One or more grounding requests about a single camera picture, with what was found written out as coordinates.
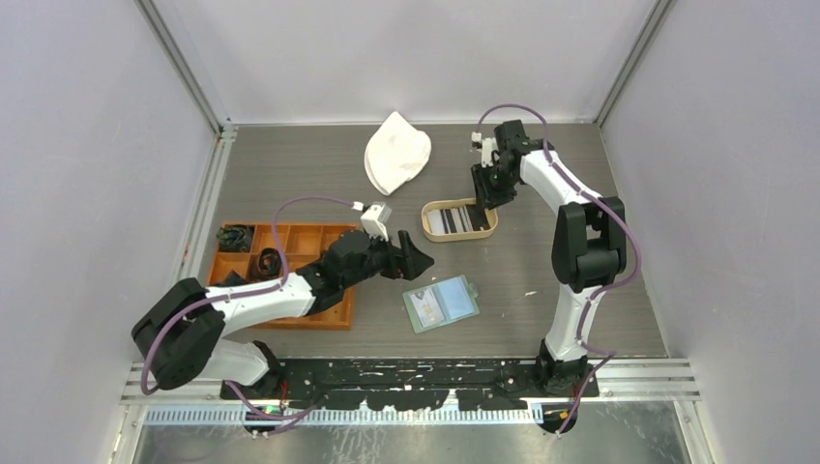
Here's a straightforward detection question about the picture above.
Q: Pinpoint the beige oval card tray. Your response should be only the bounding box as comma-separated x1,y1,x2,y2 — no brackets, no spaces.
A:
421,198,499,243

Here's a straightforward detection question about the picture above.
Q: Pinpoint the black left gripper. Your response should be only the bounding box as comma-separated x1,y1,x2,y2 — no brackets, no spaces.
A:
341,226,432,290

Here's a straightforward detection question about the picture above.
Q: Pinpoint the dark green coiled strap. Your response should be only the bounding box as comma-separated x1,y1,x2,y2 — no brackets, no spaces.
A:
216,224,256,253

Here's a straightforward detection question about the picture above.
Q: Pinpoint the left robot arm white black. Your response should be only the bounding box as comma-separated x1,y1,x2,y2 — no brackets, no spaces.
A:
131,230,435,399

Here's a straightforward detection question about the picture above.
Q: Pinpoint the orange compartment organizer tray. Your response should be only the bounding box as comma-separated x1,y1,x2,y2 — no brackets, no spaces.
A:
207,222,357,331

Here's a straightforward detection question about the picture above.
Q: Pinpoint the white credit card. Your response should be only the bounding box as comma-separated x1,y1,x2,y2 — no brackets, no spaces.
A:
409,288,446,329

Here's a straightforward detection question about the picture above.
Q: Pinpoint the aluminium frame rail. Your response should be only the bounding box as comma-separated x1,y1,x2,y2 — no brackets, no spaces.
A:
120,358,701,406

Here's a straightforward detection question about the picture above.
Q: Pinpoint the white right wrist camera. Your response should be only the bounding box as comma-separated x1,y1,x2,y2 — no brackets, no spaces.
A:
471,131,498,167

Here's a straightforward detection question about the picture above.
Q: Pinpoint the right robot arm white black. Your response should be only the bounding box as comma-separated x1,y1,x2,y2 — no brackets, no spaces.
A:
471,120,628,397

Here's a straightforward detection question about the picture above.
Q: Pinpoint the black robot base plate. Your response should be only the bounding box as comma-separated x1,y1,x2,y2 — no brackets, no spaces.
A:
220,358,599,412

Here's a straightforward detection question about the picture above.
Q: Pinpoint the green card holder wallet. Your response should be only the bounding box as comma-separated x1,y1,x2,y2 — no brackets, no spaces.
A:
402,275,480,334

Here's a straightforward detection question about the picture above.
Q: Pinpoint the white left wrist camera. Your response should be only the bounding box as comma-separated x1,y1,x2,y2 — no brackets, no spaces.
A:
360,202,392,242

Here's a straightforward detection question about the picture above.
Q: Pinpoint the white folded cloth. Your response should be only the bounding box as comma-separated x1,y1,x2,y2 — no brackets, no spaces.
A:
364,111,432,196

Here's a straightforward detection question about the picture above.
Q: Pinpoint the black red coiled strap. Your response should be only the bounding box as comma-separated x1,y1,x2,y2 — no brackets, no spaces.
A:
249,249,285,283

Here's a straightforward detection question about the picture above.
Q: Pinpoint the silver credit card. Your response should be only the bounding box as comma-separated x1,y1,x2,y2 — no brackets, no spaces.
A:
426,210,448,235

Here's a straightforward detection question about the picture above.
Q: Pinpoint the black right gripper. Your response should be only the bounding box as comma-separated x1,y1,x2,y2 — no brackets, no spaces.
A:
469,160,517,215

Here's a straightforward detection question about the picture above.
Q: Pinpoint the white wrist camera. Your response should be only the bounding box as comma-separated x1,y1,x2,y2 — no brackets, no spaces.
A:
360,202,392,242
471,131,498,167

